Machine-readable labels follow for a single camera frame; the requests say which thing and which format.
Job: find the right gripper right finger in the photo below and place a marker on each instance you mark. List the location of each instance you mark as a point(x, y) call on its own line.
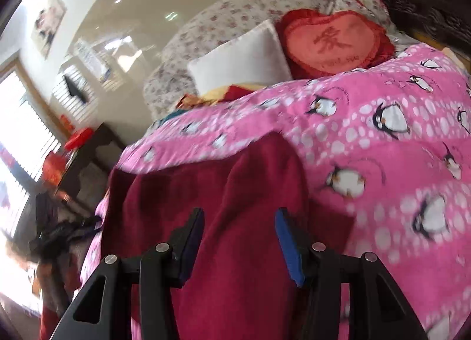
point(378, 307)

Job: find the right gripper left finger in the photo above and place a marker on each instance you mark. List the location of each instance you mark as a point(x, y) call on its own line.
point(102, 308)

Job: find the dark red fleece sweater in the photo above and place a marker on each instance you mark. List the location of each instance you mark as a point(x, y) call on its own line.
point(239, 287)

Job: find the red bag on table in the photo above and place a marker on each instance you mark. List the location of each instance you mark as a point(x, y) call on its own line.
point(54, 167)

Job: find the red gift box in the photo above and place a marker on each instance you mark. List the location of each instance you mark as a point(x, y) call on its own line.
point(79, 138)

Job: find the dark wooden side table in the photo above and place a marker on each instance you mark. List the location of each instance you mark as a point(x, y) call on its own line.
point(70, 185)

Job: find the pink penguin print duvet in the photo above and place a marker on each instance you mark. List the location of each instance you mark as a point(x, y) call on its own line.
point(388, 146)

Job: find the yellow and red blanket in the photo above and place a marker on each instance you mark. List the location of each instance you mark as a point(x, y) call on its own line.
point(217, 95)

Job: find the white square pillow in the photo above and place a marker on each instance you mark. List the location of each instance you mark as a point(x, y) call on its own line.
point(254, 58)

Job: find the red heart shaped cushion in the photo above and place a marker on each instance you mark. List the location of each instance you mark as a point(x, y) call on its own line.
point(318, 45)

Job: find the carved dark wooden headboard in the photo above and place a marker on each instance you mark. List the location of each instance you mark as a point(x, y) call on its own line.
point(444, 21)

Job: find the dark cloth hanging on wall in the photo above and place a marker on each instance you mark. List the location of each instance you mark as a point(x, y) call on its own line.
point(74, 91)

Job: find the white wall calendar chart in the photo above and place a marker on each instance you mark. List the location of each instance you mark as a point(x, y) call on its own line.
point(90, 58)

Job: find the framed wall photo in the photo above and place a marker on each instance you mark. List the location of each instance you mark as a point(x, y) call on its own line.
point(46, 25)

